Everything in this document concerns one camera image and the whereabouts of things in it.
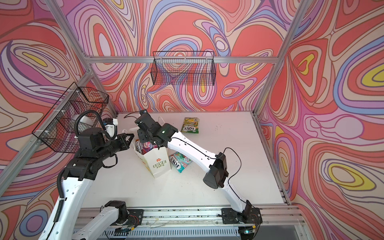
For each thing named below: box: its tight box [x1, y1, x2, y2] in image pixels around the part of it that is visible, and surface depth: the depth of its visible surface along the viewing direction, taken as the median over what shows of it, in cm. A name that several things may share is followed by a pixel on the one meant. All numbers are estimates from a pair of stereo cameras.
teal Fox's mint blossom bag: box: [169, 151, 193, 173], surface depth 92 cm
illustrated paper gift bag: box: [130, 139, 172, 179], surface depth 78 cm
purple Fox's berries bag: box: [139, 141, 159, 155], surface depth 79 cm
